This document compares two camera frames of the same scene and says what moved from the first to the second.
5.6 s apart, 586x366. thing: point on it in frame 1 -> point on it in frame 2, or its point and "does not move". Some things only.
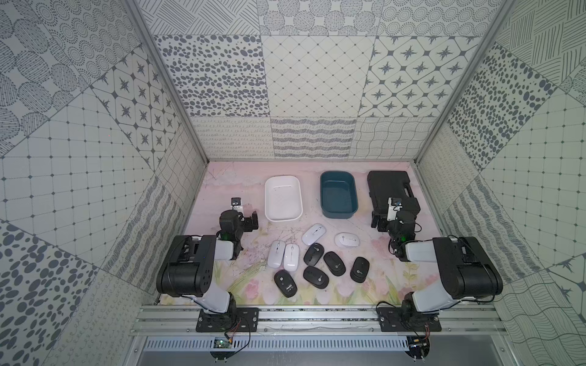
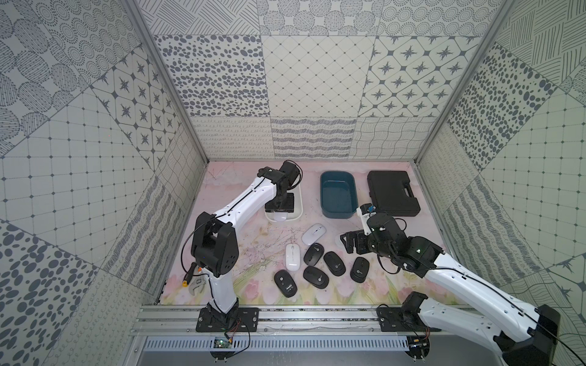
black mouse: x=316 y=277 does not move
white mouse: x=276 y=254 -> x=281 y=216
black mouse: x=334 y=264 does not move
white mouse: x=291 y=257 does not move
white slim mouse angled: x=313 y=234 does not move
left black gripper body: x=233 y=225 -> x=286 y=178
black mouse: x=285 y=284 does not move
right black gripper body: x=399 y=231 -> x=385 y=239
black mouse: x=359 y=269 does not move
